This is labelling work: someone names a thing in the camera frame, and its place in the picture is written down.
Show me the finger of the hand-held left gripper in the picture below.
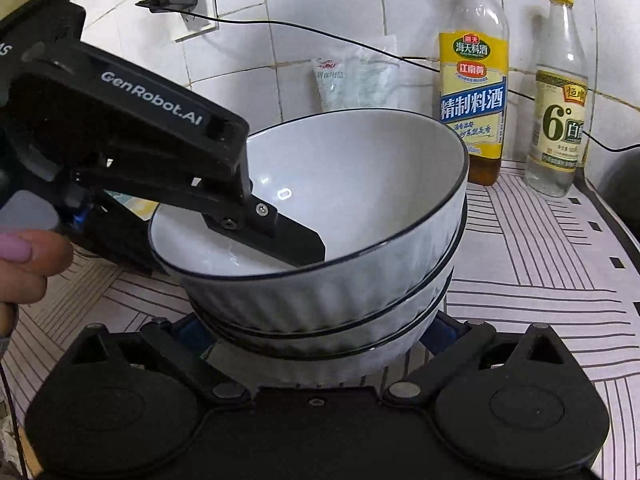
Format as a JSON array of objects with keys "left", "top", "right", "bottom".
[
  {"left": 205, "top": 195, "right": 327, "bottom": 268},
  {"left": 75, "top": 204, "right": 168, "bottom": 276}
]

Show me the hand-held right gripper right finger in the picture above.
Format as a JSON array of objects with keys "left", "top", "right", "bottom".
[{"left": 382, "top": 310, "right": 566, "bottom": 406}]

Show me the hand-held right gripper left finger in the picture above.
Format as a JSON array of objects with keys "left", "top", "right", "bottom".
[{"left": 75, "top": 317, "right": 251, "bottom": 403}]

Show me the person's left hand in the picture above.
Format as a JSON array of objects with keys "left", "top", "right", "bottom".
[{"left": 0, "top": 230, "right": 75, "bottom": 341}]

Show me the clear plastic bag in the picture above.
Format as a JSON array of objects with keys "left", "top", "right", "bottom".
[{"left": 312, "top": 35, "right": 402, "bottom": 113}]

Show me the dark pot with glass lid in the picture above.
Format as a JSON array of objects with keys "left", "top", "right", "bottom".
[{"left": 592, "top": 157, "right": 640, "bottom": 246}]

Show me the cooking wine bottle yellow label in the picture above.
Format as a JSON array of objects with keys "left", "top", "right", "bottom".
[{"left": 432, "top": 0, "right": 511, "bottom": 188}]

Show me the clear vinegar bottle yellow cap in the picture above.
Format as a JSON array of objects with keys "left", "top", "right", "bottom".
[{"left": 525, "top": 0, "right": 591, "bottom": 199}]

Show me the white wall socket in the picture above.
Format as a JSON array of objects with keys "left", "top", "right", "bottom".
[{"left": 172, "top": 9, "right": 221, "bottom": 43}]

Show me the black charger cable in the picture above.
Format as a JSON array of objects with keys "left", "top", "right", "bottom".
[{"left": 197, "top": 12, "right": 640, "bottom": 152}]

